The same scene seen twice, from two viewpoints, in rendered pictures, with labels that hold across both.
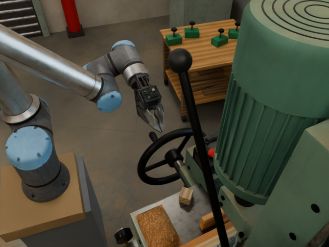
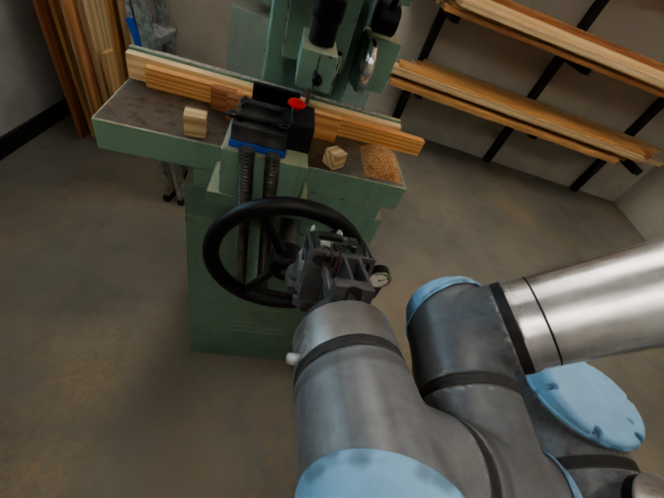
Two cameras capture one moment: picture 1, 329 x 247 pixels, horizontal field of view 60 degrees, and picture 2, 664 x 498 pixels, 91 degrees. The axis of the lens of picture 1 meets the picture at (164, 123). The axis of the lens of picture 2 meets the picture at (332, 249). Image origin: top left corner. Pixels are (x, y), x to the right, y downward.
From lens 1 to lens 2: 1.08 m
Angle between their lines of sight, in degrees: 89
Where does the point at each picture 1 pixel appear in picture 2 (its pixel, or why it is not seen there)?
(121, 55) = (426, 413)
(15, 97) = not seen: outside the picture
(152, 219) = (386, 158)
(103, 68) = (495, 418)
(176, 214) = (352, 160)
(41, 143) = (559, 375)
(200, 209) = (321, 148)
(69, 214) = not seen: hidden behind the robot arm
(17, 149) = (604, 384)
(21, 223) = not seen: hidden behind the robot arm
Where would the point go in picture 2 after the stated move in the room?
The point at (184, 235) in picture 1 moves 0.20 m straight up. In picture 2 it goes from (353, 146) to (388, 53)
